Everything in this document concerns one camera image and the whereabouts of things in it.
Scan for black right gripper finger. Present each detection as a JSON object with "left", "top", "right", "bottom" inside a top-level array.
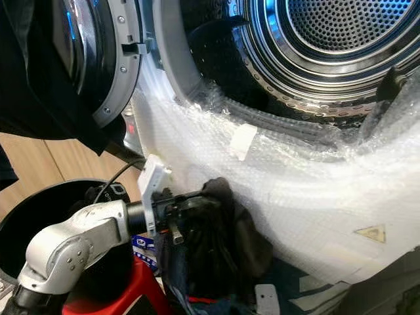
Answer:
[{"left": 376, "top": 66, "right": 409, "bottom": 104}]

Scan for black garment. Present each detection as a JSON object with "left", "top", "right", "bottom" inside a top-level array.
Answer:
[{"left": 171, "top": 177, "right": 273, "bottom": 296}]

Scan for white washing machine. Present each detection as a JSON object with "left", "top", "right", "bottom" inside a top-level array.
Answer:
[{"left": 131, "top": 0, "right": 420, "bottom": 289}]

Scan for large black hanging cloth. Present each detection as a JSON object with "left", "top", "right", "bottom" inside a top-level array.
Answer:
[{"left": 0, "top": 0, "right": 125, "bottom": 191}]

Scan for blue white package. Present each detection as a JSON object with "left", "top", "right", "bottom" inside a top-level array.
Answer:
[{"left": 133, "top": 235, "right": 158, "bottom": 271}]

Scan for blue jeans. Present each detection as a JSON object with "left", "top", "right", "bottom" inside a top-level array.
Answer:
[{"left": 157, "top": 243, "right": 237, "bottom": 315}]

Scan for steel washer drum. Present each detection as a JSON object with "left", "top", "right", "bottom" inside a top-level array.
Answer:
[{"left": 226, "top": 0, "right": 420, "bottom": 114}]

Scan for white tape piece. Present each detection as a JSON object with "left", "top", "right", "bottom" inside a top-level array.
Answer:
[{"left": 230, "top": 123, "right": 258, "bottom": 161}]

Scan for clear bubble wrap sheet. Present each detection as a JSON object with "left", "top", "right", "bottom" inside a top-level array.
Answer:
[{"left": 131, "top": 82, "right": 420, "bottom": 286}]

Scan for grey round washer door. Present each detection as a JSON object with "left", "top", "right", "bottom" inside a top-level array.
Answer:
[{"left": 66, "top": 0, "right": 149, "bottom": 129}]

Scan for black round laundry bin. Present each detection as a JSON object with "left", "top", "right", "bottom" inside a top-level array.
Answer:
[{"left": 0, "top": 178, "right": 129, "bottom": 286}]

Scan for yellow warning sticker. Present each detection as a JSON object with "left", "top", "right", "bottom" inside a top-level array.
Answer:
[{"left": 353, "top": 224, "right": 387, "bottom": 244}]

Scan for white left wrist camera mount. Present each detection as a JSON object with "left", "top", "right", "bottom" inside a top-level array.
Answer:
[{"left": 138, "top": 154, "right": 173, "bottom": 237}]

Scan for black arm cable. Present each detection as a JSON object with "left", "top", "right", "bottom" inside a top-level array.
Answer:
[{"left": 93, "top": 159, "right": 145, "bottom": 203}]

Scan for red frame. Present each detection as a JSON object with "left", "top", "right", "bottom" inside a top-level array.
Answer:
[{"left": 62, "top": 256, "right": 165, "bottom": 315}]

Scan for white metal bracket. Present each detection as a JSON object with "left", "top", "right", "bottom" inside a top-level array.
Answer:
[{"left": 255, "top": 283, "right": 280, "bottom": 315}]

